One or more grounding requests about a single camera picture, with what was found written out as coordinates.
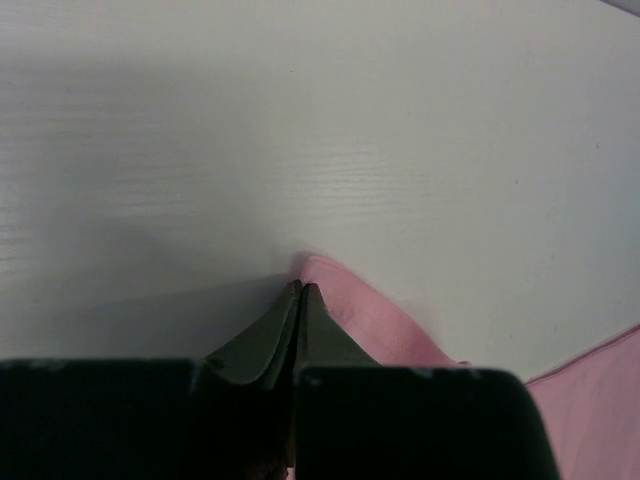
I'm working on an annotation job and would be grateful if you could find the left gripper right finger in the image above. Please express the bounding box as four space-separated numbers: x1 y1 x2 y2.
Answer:
294 284 559 479

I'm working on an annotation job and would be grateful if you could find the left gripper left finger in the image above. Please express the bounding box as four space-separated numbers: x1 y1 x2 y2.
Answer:
1 281 303 479

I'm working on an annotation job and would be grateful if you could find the pink t-shirt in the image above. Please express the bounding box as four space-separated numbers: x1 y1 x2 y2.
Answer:
300 256 639 479

